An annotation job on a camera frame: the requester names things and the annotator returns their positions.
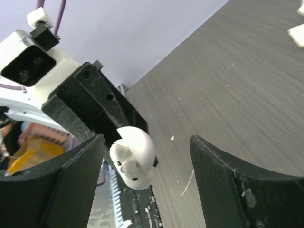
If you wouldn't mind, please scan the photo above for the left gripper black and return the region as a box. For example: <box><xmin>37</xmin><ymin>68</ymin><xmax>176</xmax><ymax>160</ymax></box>
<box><xmin>41</xmin><ymin>60</ymin><xmax>159</xmax><ymax>168</ymax></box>

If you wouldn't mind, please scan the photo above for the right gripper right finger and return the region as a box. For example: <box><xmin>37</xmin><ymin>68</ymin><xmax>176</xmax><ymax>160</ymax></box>
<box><xmin>190</xmin><ymin>135</ymin><xmax>304</xmax><ymax>228</ymax></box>

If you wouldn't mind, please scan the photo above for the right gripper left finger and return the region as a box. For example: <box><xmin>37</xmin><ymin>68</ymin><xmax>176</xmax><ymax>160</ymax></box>
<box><xmin>0</xmin><ymin>134</ymin><xmax>105</xmax><ymax>228</ymax></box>

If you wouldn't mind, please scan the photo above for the white earbud charging case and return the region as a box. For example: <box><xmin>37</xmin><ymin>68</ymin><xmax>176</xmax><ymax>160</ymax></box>
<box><xmin>109</xmin><ymin>126</ymin><xmax>158</xmax><ymax>190</ymax></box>

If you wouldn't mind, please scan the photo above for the cream cloth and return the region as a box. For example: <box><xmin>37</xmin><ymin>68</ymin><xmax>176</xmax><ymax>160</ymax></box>
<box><xmin>287</xmin><ymin>0</ymin><xmax>304</xmax><ymax>48</ymax></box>

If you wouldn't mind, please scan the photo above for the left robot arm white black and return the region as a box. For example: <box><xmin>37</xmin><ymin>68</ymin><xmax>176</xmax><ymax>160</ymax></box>
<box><xmin>0</xmin><ymin>62</ymin><xmax>148</xmax><ymax>167</ymax></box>

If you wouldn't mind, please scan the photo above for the cardboard box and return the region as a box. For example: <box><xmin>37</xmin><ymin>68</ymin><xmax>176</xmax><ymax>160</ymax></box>
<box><xmin>6</xmin><ymin>136</ymin><xmax>64</xmax><ymax>175</ymax></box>

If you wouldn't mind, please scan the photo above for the pink plastic basket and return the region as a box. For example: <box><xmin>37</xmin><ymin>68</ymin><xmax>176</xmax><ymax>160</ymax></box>
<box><xmin>18</xmin><ymin>123</ymin><xmax>69</xmax><ymax>146</ymax></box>

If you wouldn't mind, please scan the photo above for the white cable duct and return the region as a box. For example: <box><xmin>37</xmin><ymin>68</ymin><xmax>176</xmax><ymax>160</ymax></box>
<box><xmin>108</xmin><ymin>165</ymin><xmax>132</xmax><ymax>228</ymax></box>

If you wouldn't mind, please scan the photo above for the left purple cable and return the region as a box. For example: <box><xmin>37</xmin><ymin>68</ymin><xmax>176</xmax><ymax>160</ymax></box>
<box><xmin>0</xmin><ymin>0</ymin><xmax>67</xmax><ymax>91</ymax></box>

